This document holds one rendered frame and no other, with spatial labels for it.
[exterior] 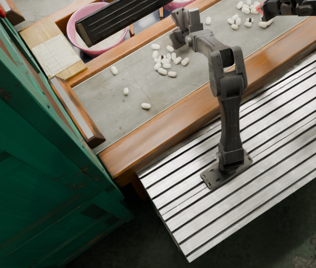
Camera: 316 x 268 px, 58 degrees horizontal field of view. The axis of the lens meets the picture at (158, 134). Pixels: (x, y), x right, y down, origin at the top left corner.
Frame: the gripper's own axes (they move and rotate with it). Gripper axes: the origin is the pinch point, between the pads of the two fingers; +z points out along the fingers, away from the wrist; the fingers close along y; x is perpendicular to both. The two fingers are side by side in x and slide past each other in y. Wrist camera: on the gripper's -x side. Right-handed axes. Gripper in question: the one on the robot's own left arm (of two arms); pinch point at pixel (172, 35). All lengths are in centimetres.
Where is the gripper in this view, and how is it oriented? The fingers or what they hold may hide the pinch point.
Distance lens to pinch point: 127.0
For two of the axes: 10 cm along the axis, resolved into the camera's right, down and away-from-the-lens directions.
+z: -4.1, -3.3, 8.5
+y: -8.2, 5.4, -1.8
